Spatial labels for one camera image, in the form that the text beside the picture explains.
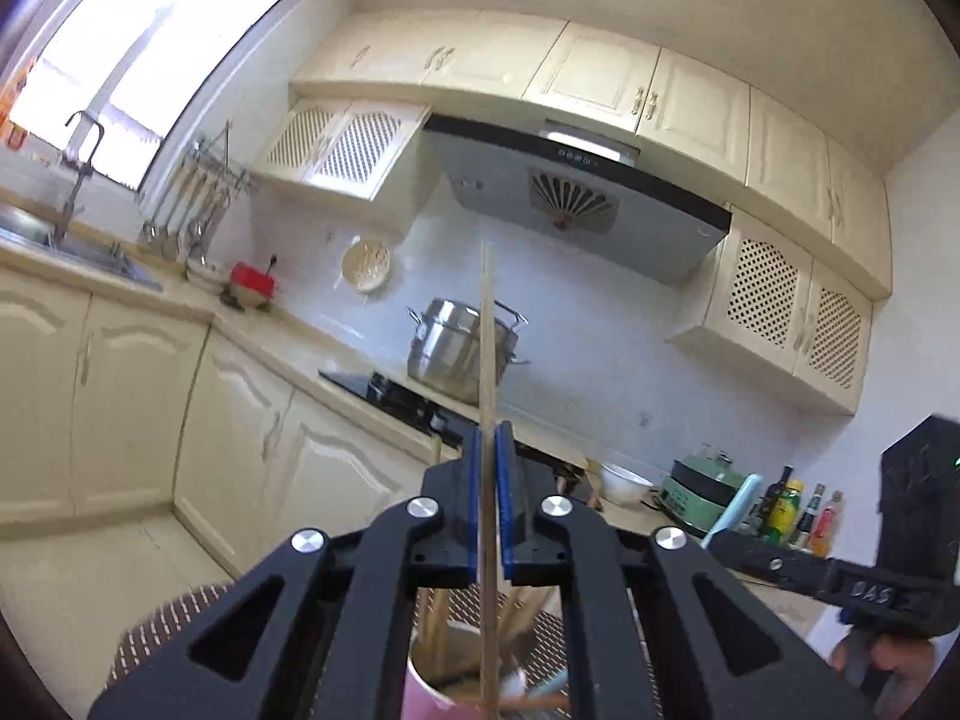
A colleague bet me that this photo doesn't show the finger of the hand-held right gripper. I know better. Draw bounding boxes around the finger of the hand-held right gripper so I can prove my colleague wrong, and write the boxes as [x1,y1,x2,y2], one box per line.
[707,527,848,595]

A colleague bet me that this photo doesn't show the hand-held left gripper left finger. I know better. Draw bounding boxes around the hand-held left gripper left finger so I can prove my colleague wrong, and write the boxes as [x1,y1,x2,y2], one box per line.
[88,431,481,720]

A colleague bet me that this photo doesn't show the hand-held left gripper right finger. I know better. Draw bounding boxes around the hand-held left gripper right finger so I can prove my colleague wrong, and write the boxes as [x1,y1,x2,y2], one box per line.
[495,420,878,720]

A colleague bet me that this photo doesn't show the light blue knife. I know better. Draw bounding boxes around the light blue knife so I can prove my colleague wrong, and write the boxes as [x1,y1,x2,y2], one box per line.
[525,474,766,713]

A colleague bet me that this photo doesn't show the bundle of wooden chopsticks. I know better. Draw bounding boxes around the bundle of wooden chopsticks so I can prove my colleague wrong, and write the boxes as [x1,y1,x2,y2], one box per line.
[415,431,605,713]

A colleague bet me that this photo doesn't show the single wooden chopstick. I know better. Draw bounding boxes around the single wooden chopstick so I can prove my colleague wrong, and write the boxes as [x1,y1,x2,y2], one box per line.
[478,241,502,720]

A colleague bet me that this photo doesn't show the pink cup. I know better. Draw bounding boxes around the pink cup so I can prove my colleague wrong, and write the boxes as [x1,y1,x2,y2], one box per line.
[401,619,575,720]

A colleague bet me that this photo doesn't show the person's right hand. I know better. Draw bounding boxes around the person's right hand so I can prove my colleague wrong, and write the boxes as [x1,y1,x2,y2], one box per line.
[829,624,942,700]

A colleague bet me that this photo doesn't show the dark soy sauce bottle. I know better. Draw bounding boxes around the dark soy sauce bottle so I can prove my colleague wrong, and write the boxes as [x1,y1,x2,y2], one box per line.
[791,484,826,548]

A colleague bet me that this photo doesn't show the clear bottle red label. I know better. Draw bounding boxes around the clear bottle red label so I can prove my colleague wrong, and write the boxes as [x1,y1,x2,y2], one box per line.
[808,491,845,557]

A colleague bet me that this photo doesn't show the dark glass bottle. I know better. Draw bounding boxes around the dark glass bottle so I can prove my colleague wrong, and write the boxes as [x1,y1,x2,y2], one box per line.
[757,465,794,533]

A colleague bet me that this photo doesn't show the green electric cooker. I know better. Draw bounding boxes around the green electric cooker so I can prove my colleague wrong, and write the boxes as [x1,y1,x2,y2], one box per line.
[660,444,747,533]

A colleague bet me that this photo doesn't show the white bowl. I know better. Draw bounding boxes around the white bowl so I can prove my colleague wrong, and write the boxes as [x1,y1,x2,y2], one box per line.
[598,463,655,507]

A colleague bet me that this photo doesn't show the black gas stove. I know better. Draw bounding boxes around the black gas stove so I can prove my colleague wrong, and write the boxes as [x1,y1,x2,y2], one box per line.
[319,370,593,496]

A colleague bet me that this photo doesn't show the stainless steel steamer pot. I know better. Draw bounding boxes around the stainless steel steamer pot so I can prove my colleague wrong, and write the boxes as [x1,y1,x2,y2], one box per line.
[405,298,530,404]

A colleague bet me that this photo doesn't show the cream lattice door cabinet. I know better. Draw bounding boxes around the cream lattice door cabinet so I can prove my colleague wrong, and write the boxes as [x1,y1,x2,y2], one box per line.
[667,210,875,415]
[251,96,432,203]

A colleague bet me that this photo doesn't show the cream perforated colander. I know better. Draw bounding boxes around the cream perforated colander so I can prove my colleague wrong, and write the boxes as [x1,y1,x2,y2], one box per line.
[341,236,395,295]

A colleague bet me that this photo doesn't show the beige kitchen countertop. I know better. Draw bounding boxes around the beige kitchen countertop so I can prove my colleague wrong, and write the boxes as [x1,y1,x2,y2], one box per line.
[0,236,751,586]

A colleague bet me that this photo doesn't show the red pot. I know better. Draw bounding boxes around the red pot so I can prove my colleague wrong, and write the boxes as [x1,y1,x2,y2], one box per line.
[229,261,277,308]

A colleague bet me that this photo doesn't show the grey range hood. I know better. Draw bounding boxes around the grey range hood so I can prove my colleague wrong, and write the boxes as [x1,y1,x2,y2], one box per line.
[421,112,732,287]

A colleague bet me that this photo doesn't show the brown polka dot tablecloth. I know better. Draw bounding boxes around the brown polka dot tablecloth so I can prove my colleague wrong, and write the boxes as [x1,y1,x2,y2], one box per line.
[105,581,653,698]

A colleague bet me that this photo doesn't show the stacked white dishes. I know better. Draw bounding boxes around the stacked white dishes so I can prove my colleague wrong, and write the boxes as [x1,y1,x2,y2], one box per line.
[186,259,230,296]

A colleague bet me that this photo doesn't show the hanging metal kitchen utensil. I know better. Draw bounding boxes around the hanging metal kitchen utensil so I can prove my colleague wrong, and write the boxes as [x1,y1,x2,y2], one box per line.
[180,176,211,252]
[191,184,230,263]
[161,169,197,245]
[142,165,185,241]

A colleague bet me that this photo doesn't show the stainless steel sink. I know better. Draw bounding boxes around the stainless steel sink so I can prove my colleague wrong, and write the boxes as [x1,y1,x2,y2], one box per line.
[0,202,162,293]

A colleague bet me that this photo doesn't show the metal sink faucet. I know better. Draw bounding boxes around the metal sink faucet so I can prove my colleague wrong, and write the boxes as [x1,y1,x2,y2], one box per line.
[49,109,106,248]

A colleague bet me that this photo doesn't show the kitchen window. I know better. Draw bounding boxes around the kitchen window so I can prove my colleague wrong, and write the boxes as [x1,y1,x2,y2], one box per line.
[0,0,312,192]

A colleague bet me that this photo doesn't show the metal wall utensil rack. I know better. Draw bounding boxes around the metal wall utensil rack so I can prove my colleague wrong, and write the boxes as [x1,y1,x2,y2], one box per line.
[169,120,252,192]

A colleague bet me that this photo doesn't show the cream upper wall cabinets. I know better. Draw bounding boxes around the cream upper wall cabinets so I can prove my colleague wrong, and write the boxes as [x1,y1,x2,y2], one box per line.
[289,11,893,301]

